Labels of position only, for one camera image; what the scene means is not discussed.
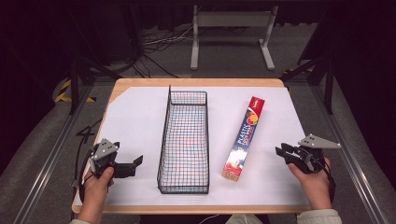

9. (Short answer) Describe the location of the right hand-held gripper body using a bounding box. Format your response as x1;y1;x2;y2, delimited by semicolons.
288;133;342;175

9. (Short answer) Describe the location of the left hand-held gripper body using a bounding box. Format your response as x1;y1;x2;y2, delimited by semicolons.
88;138;138;180

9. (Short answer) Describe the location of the person's right hand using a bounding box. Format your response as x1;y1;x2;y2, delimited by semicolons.
287;157;332;211

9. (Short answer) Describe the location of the person's left hand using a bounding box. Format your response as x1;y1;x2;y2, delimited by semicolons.
81;166;115;217

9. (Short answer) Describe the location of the white paper sheet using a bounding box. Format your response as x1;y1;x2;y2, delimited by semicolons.
74;86;310;207

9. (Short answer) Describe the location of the long plastic wrap box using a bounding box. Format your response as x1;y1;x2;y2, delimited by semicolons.
220;95;266;183

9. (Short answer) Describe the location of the yellow black hazard tape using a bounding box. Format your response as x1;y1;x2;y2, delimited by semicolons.
53;78;97;104

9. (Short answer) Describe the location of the black tripod stand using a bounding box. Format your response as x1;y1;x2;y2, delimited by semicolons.
65;6;123;116
279;46;336;116

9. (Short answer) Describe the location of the person's light trouser leg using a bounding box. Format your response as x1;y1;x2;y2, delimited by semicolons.
225;214;273;224

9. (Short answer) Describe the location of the grey metal stand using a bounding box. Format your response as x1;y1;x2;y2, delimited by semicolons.
190;4;279;72

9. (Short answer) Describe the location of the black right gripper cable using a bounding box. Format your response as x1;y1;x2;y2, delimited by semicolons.
322;160;337;203

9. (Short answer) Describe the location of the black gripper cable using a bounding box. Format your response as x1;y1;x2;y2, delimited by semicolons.
70;136;97;204
322;160;337;203

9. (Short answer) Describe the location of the aluminium floor rail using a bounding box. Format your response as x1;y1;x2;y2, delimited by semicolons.
12;83;95;224
311;83;390;224

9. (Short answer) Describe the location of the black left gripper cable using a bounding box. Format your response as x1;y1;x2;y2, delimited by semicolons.
70;136;97;204

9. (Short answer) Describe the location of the black wire basket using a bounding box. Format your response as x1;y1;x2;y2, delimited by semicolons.
156;85;210;195

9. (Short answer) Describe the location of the black floor cable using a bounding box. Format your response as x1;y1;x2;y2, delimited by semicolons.
132;29;180;79

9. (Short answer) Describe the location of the thin white cable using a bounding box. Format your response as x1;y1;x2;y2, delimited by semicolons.
198;213;221;224

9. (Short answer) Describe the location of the white floor cable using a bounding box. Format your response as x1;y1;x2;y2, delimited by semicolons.
143;26;194;47

